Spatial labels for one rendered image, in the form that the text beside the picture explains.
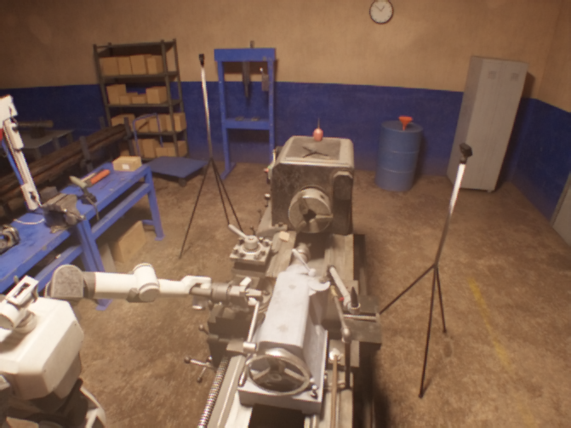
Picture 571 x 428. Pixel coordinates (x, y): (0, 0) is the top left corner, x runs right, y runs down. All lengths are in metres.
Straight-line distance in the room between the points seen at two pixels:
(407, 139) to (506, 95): 1.43
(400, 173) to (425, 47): 1.80
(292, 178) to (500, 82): 3.63
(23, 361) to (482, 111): 5.06
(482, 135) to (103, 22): 5.99
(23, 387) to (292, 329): 0.80
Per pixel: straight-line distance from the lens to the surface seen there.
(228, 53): 4.94
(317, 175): 2.08
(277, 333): 1.19
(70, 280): 1.22
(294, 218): 1.99
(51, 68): 7.28
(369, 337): 1.60
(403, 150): 4.78
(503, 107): 5.22
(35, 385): 1.10
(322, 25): 5.21
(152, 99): 5.72
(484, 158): 5.35
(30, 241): 2.76
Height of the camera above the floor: 2.07
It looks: 30 degrees down
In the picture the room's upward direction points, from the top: straight up
